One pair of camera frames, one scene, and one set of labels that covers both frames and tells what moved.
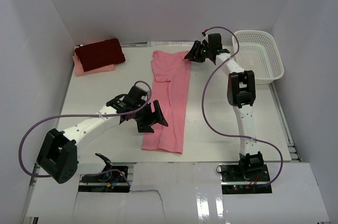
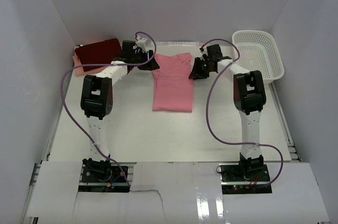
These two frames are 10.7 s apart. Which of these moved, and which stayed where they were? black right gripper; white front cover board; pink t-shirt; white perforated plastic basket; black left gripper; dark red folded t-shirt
Moved: black right gripper; pink t-shirt; black left gripper
Stayed: dark red folded t-shirt; white perforated plastic basket; white front cover board
